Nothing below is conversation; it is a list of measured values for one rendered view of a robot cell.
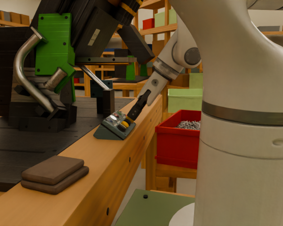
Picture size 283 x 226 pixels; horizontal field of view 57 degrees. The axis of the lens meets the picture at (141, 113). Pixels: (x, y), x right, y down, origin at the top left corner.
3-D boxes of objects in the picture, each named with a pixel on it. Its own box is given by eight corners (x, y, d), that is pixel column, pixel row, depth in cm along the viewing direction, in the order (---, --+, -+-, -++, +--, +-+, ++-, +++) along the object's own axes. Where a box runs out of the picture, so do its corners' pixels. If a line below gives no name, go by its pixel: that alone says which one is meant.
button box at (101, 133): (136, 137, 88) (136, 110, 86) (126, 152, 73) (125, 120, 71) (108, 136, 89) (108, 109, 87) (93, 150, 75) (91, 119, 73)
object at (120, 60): (136, 64, 110) (136, 57, 110) (128, 65, 95) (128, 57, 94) (51, 64, 117) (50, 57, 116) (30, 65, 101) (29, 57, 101)
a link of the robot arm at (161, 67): (179, 74, 74) (173, 82, 75) (180, 72, 83) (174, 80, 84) (155, 56, 75) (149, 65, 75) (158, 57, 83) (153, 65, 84)
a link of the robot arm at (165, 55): (184, 76, 76) (175, 68, 84) (213, 37, 72) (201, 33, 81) (161, 61, 73) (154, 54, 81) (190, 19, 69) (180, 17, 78)
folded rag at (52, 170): (58, 166, 55) (57, 153, 54) (90, 172, 52) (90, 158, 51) (19, 187, 46) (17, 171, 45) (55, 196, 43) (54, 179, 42)
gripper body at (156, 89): (173, 79, 74) (150, 110, 77) (175, 76, 84) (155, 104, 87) (152, 63, 75) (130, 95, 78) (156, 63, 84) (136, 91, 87)
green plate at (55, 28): (76, 80, 93) (80, 22, 94) (66, 75, 85) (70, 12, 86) (46, 79, 95) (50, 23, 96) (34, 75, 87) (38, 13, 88)
